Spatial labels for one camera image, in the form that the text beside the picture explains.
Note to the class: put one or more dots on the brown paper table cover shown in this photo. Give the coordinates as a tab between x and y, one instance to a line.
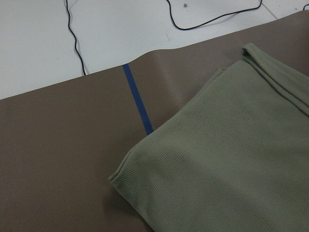
59	145

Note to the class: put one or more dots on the olive green long-sleeve shirt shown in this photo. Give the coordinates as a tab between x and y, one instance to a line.
235	158

